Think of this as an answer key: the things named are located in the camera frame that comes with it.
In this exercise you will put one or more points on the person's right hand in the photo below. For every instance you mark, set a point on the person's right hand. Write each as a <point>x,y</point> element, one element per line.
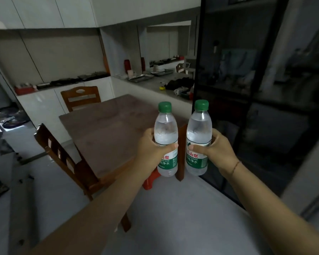
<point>218,152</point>

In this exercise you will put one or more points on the person's left hand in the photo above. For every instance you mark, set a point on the person's left hand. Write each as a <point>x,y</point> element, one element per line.
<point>146,154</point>

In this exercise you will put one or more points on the person's right thumb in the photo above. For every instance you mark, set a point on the person's right thumb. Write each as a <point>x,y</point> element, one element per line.
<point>199,148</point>

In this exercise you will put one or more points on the person's left thumb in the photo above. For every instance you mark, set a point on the person's left thumb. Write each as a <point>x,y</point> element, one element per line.
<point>168,148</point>

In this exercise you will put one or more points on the green-capped water bottle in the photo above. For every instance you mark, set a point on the green-capped water bottle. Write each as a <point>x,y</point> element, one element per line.
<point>199,135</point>
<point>166,135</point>

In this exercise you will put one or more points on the person's left forearm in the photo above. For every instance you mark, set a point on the person's left forearm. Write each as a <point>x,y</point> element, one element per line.
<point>95,212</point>

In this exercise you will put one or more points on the person's right forearm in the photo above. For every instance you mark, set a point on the person's right forearm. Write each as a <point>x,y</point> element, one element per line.
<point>271,212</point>

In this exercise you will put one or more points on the red plastic stool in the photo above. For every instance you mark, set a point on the red plastic stool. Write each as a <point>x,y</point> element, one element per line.
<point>151,179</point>

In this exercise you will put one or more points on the brown wooden table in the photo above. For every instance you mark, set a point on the brown wooden table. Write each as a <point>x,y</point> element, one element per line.
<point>114,130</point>

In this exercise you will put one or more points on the black cloth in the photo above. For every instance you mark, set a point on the black cloth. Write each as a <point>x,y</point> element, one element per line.
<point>179,83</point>

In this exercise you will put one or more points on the metal tray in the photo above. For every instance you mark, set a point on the metal tray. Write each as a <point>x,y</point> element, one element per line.
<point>162,72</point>
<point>140,77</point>

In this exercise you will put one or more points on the white cup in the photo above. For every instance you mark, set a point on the white cup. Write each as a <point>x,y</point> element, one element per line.
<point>155,67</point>

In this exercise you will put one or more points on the black-framed glass cabinet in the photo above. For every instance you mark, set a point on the black-framed glass cabinet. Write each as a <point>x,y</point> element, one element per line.
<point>255,84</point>

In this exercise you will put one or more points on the red cylindrical container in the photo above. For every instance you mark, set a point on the red cylindrical container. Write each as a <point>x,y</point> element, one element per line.
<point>127,66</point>
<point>143,64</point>

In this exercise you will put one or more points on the brown wooden chair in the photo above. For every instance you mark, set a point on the brown wooden chair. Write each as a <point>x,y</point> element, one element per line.
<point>81,96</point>
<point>69,164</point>

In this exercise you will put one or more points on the white base cabinet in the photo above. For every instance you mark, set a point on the white base cabinet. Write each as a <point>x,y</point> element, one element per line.
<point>61,103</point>

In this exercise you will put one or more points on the red box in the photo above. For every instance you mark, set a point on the red box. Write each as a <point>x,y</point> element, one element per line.
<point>24,90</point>

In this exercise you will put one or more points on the white wall cabinet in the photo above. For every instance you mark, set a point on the white wall cabinet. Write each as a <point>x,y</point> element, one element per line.
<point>42,11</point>

